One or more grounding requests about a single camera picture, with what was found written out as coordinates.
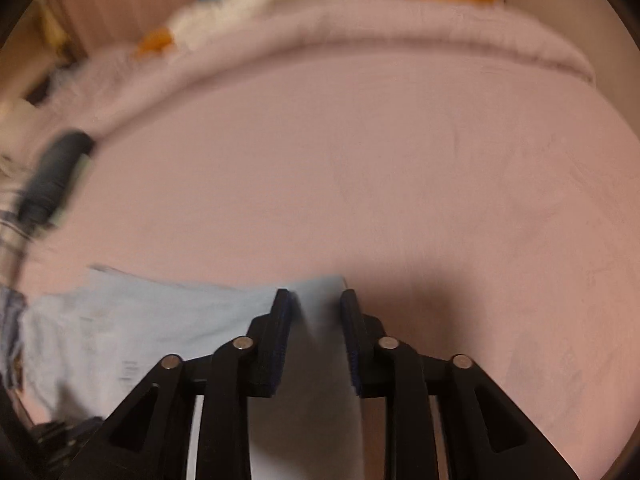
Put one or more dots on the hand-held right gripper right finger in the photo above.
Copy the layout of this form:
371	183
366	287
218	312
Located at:
350	340

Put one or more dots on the plaid pillow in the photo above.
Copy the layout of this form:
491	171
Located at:
7	220

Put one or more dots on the pink duvet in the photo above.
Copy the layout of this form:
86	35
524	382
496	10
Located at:
350	30

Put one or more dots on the white goose plush toy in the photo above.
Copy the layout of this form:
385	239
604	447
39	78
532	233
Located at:
240	0

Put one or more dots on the pink bed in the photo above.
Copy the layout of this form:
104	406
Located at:
375	185

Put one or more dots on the folded light blue jeans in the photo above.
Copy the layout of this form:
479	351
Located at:
9	330

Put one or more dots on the light blue strawberry print pants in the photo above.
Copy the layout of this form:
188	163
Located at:
150	320

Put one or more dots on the folded dark blue jeans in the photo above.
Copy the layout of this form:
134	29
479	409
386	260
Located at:
55	175

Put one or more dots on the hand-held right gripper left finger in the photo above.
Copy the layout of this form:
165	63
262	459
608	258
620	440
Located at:
282	340

